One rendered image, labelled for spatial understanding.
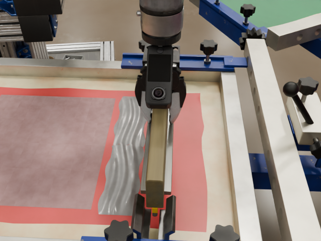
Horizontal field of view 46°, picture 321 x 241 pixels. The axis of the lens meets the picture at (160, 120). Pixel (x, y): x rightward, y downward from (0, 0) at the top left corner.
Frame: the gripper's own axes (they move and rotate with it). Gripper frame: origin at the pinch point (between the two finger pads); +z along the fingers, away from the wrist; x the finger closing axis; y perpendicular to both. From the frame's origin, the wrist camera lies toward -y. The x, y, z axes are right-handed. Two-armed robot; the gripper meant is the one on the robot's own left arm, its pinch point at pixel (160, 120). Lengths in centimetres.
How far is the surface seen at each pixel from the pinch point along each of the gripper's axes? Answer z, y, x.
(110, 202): 7.6, -15.7, 8.9
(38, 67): 5.2, 25.2, 34.4
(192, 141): 8.0, 2.1, -7.1
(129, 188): 7.4, -12.2, 5.5
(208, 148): 8.0, 0.0, -10.7
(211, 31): 104, 228, -31
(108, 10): 105, 262, 60
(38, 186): 8.0, -12.4, 24.0
